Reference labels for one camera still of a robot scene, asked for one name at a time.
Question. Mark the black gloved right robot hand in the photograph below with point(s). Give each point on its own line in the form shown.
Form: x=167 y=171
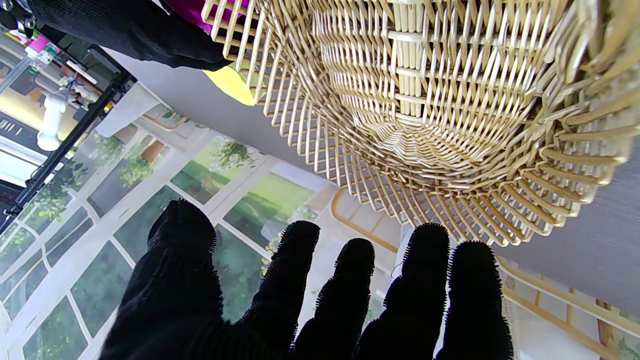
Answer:
x=115 y=25

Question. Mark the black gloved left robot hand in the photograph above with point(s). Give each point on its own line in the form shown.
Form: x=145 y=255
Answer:
x=170 y=300

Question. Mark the magenta culture dish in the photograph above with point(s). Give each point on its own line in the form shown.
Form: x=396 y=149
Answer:
x=192 y=15

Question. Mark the yellow culture dish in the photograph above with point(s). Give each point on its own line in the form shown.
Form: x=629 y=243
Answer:
x=232 y=85

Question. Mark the oval wicker basket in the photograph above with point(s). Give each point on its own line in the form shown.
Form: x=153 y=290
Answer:
x=425 y=125

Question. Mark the printed garden room backdrop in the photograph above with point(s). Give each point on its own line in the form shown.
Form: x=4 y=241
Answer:
x=90 y=280

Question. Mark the white sheet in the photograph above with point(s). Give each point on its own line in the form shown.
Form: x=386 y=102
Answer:
x=125 y=110

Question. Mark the white cylindrical object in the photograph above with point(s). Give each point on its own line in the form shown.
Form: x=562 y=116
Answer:
x=51 y=125

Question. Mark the black backdrop stand pole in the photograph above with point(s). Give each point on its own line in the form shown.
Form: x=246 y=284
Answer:
x=60 y=160

